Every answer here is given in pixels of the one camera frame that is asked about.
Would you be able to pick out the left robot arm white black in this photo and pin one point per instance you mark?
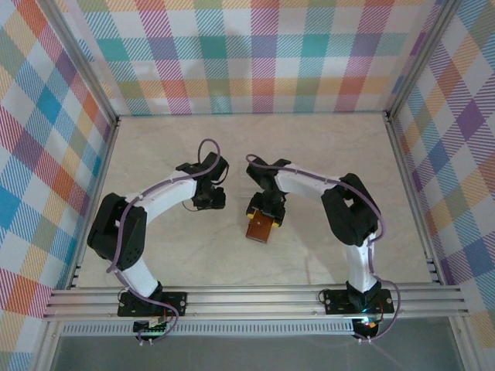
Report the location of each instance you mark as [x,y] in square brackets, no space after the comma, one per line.
[166,197]

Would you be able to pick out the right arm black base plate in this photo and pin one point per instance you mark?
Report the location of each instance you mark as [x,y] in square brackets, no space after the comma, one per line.
[336,301]

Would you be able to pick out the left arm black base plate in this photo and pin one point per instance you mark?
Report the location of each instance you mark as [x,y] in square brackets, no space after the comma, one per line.
[178,303]

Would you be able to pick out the wide aluminium mounting rail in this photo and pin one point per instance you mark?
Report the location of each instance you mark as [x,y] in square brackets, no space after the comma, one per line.
[251,303]

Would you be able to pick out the aluminium frame post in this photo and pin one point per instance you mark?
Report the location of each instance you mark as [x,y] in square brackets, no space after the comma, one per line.
[83,63]
[421,62]

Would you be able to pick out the aluminium side rail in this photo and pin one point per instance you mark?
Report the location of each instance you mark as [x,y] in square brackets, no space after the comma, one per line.
[415,201]
[94,201]

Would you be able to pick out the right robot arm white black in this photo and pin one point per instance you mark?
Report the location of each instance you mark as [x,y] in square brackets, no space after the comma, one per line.
[309,183]

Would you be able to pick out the brown leather card holder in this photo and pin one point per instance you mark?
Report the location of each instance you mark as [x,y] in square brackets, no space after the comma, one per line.
[258,232]

